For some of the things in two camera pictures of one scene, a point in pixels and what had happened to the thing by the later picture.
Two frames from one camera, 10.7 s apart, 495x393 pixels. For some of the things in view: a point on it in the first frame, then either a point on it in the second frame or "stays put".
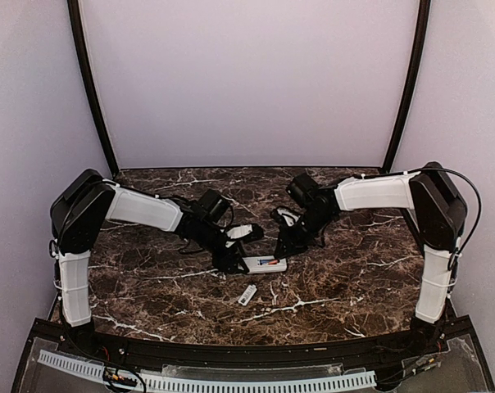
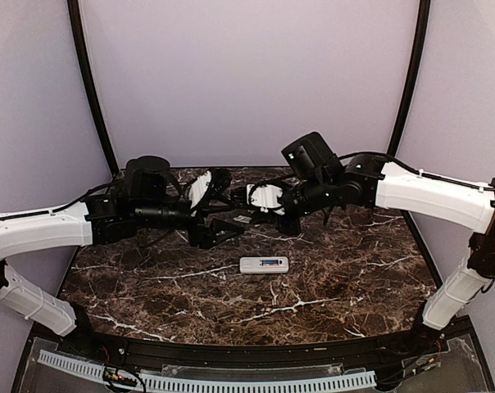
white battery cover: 247,295 → 243,219
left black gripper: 224,263 → 201,234
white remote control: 258,264 stays put
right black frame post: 418,60 stays put
